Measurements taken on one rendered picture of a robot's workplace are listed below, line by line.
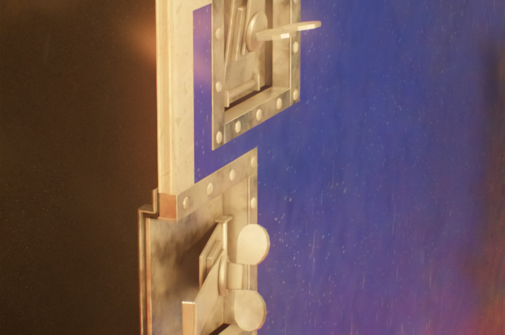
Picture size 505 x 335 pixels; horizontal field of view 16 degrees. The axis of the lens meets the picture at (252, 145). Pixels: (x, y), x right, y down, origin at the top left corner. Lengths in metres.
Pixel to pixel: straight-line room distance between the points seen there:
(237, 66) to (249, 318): 0.15
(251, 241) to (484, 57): 0.51
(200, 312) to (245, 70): 0.17
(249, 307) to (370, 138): 0.26
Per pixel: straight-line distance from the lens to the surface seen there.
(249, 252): 1.06
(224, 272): 1.06
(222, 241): 1.10
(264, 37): 1.05
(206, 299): 1.03
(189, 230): 1.07
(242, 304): 1.06
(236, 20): 1.07
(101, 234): 2.22
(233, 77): 1.09
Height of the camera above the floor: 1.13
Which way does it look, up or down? 16 degrees down
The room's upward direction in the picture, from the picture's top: straight up
